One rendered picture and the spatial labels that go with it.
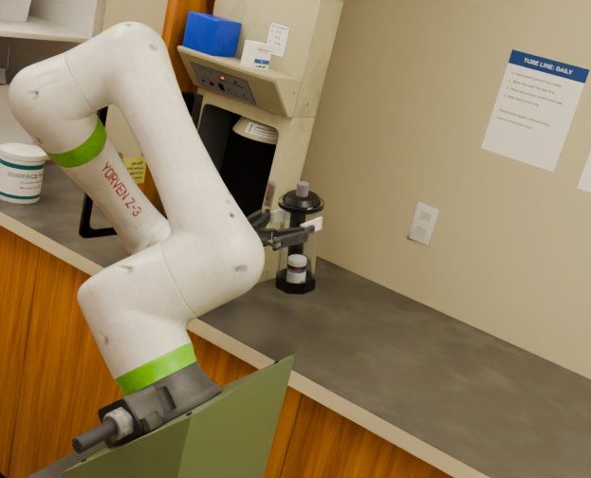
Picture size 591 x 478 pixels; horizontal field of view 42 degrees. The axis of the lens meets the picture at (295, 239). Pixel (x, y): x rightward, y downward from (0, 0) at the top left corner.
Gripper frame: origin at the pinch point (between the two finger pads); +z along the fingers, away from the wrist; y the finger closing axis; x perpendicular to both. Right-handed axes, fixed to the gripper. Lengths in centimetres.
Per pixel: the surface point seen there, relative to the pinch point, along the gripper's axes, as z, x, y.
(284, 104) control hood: 10.3, -22.3, 16.2
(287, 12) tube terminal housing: 19, -42, 24
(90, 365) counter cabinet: -32, 50, 45
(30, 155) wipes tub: -21, 3, 87
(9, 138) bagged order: 3, 20, 150
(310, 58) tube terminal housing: 19.7, -32.4, 16.7
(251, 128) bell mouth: 13.5, -11.9, 31.0
